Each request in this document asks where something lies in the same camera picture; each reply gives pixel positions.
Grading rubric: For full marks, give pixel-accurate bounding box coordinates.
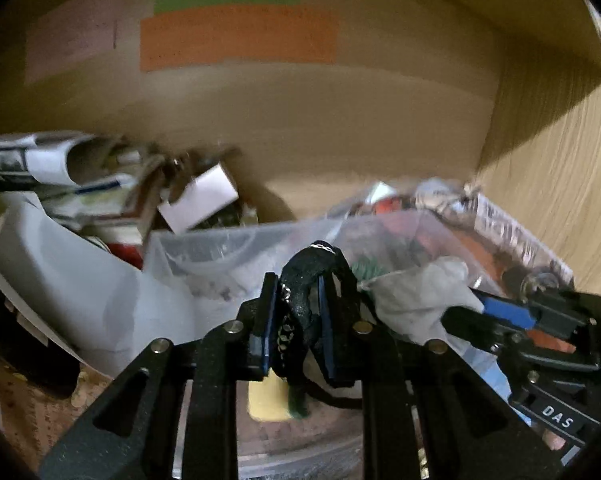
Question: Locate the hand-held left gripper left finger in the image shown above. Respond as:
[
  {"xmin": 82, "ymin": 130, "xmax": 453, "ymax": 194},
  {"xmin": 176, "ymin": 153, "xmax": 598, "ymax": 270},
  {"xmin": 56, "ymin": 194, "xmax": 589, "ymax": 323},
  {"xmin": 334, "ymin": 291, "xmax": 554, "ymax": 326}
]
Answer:
[{"xmin": 40, "ymin": 272, "xmax": 281, "ymax": 480}]

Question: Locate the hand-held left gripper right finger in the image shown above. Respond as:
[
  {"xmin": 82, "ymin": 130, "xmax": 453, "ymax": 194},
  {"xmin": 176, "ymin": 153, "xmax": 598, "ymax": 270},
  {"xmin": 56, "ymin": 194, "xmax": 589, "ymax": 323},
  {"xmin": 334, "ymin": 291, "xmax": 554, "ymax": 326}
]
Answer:
[{"xmin": 318, "ymin": 255, "xmax": 564, "ymax": 480}]

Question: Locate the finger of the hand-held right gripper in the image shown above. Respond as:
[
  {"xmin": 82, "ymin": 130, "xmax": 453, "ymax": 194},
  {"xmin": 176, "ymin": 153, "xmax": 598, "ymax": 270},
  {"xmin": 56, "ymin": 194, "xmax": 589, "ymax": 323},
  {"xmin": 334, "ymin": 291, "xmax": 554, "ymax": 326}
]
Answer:
[
  {"xmin": 471, "ymin": 287, "xmax": 537, "ymax": 328},
  {"xmin": 441, "ymin": 305, "xmax": 524, "ymax": 358}
]

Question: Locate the black braided strap with chain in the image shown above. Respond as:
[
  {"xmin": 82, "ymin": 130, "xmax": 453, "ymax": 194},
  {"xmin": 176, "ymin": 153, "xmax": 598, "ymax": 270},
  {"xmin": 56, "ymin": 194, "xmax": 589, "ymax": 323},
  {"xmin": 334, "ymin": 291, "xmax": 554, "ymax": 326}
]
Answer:
[{"xmin": 270, "ymin": 240, "xmax": 366, "ymax": 418}]

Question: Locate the grey cloth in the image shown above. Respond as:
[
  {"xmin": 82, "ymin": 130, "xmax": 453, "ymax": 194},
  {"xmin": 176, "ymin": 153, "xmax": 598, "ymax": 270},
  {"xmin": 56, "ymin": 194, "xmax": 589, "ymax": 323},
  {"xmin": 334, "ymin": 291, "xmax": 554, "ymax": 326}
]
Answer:
[{"xmin": 358, "ymin": 256, "xmax": 484, "ymax": 346}]

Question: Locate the clear plastic storage box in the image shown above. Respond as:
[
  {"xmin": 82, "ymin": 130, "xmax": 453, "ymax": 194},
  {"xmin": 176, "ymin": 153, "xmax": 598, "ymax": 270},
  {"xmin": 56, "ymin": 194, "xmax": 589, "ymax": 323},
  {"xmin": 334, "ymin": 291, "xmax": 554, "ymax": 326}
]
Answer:
[{"xmin": 143, "ymin": 209, "xmax": 511, "ymax": 321}]

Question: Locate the blue cloth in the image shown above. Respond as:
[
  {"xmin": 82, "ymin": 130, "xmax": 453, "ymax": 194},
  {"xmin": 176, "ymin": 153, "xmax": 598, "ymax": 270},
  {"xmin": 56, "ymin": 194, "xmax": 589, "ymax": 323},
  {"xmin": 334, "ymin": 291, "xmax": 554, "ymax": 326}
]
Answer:
[{"xmin": 461, "ymin": 350, "xmax": 514, "ymax": 406}]

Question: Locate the yellow sponge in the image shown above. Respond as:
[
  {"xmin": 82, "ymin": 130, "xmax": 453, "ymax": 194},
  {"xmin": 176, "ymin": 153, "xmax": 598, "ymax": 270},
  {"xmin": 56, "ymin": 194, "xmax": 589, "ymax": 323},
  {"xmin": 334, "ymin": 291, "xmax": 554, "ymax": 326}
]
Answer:
[{"xmin": 248, "ymin": 377, "xmax": 296, "ymax": 423}]

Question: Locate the black and white printed packet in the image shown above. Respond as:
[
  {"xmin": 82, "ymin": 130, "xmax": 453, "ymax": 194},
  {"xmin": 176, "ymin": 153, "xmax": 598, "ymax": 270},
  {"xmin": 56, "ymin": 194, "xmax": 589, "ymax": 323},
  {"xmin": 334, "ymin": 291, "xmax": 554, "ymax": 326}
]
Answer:
[{"xmin": 468, "ymin": 192, "xmax": 575, "ymax": 286}]

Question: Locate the white paper card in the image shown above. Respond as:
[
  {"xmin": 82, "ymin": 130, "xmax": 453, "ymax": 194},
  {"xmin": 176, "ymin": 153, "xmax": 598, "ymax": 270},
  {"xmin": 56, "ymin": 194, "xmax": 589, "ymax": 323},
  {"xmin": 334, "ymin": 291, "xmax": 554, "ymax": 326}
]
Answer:
[{"xmin": 158, "ymin": 162, "xmax": 240, "ymax": 235}]

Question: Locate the white plastic bag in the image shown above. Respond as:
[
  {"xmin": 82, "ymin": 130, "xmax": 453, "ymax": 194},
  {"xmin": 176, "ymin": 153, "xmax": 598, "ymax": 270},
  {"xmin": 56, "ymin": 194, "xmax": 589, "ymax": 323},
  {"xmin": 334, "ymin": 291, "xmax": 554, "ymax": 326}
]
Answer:
[{"xmin": 0, "ymin": 192, "xmax": 201, "ymax": 378}]

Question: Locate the large cardboard box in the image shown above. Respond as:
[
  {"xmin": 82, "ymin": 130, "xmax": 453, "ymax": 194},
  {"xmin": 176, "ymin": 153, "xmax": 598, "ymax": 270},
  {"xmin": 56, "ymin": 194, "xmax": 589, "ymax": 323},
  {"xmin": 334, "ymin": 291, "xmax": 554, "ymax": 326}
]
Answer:
[{"xmin": 0, "ymin": 0, "xmax": 601, "ymax": 226}]

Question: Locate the rolled printed paper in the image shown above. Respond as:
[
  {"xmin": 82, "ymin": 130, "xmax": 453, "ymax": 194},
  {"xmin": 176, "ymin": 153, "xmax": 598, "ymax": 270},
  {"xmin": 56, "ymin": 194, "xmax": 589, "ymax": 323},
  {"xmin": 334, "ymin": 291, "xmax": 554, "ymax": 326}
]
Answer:
[{"xmin": 0, "ymin": 131, "xmax": 114, "ymax": 188}]

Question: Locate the orange label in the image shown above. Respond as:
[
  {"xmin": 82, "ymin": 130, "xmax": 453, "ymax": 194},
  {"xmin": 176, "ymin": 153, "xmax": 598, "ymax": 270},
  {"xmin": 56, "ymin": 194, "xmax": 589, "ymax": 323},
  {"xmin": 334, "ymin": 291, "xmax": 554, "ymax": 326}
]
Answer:
[{"xmin": 139, "ymin": 5, "xmax": 340, "ymax": 73}]

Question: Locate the pink label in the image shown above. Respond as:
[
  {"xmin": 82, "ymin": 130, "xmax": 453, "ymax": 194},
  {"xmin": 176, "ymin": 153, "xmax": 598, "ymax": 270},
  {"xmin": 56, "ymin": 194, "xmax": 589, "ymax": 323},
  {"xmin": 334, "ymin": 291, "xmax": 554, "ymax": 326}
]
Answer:
[{"xmin": 24, "ymin": 0, "xmax": 124, "ymax": 86}]

